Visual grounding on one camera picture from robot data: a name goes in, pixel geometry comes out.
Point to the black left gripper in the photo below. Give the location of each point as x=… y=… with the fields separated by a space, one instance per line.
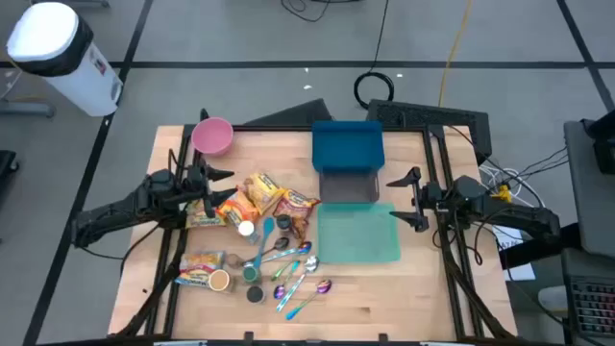
x=196 y=185

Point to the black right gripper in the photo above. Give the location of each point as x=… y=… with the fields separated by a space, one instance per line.
x=432 y=199

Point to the orange ramen packet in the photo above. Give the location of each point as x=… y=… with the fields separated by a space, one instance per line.
x=238 y=209

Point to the white lid seasoning jar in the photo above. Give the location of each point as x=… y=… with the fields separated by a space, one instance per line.
x=246 y=229

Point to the teal plastic spoon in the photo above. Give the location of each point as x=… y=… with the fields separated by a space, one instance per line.
x=267 y=225

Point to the black lid orange spice jar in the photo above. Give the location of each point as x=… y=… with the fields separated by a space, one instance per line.
x=284 y=222

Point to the red white ramen packet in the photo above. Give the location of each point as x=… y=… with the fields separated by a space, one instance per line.
x=294 y=204

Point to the yellow blue ramen packet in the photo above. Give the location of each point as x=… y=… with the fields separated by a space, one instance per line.
x=198 y=264

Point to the dark metal spoon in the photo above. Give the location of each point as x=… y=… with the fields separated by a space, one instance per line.
x=281 y=242

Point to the tan lid spice jar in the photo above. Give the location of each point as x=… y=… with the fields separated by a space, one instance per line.
x=219 y=280

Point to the green lid herb jar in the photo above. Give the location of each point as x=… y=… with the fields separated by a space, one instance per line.
x=251 y=274

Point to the black lid purple label jar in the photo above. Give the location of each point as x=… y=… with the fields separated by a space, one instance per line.
x=255 y=294

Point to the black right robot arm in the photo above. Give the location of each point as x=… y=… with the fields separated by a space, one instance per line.
x=519 y=216

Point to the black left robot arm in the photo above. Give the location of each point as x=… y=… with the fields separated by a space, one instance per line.
x=120 y=211

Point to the pink bowl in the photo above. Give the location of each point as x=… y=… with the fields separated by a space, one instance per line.
x=212 y=136

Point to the teal translucent plastic bin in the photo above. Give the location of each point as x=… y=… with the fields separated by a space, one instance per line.
x=358 y=233

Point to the blue plastic bin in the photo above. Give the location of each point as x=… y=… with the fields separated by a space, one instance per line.
x=348 y=144

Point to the yellow plug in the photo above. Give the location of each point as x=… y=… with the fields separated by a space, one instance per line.
x=503 y=193

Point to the black triangular panel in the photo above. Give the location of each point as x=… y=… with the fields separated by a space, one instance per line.
x=298 y=116

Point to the white paper sheet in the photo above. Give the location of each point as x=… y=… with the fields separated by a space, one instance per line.
x=521 y=273

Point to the black desk foot bar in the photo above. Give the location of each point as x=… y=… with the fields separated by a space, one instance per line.
x=538 y=246

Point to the white round stool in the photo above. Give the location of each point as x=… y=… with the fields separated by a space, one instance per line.
x=552 y=298

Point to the dark desk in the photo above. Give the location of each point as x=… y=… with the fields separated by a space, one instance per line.
x=588 y=269

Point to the black desk equipment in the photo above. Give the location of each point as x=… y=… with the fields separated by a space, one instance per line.
x=604 y=144

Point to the grey stand foot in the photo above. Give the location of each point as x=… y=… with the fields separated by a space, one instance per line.
x=29 y=109

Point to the backlit keyboard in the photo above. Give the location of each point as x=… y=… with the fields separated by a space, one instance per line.
x=596 y=307

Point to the white trash bin black liner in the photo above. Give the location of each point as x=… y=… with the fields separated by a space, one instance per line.
x=53 y=43

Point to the black aluminium table frame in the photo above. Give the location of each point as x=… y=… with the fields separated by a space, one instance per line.
x=269 y=128

